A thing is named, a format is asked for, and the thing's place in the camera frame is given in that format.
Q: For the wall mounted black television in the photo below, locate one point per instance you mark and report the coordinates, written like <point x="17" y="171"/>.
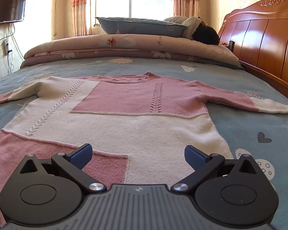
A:
<point x="12" y="11"/>

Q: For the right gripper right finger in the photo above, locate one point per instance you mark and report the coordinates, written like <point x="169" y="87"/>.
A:
<point x="204" y="166"/>

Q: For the pink floral folded quilt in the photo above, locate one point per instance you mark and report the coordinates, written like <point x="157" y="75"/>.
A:
<point x="129" y="45"/>

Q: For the red striped curtain left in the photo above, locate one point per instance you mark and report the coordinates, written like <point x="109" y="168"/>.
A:
<point x="79" y="17"/>

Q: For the orange wooden headboard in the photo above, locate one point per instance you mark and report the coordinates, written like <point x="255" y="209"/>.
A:
<point x="258" y="36"/>

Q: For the blue floral bed sheet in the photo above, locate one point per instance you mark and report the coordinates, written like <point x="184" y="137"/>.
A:
<point x="214" y="75"/>

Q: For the blue pillow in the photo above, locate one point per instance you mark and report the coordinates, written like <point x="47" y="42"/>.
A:
<point x="118" y="25"/>

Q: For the person lying on bed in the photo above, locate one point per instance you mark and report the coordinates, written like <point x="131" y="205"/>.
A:
<point x="193" y="28"/>

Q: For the pink and white knit sweater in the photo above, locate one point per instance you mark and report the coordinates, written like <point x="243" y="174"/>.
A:
<point x="134" y="114"/>

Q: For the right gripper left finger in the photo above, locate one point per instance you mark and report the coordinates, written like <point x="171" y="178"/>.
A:
<point x="70" y="166"/>

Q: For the white power strip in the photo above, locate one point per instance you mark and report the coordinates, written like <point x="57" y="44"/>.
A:
<point x="7" y="49"/>

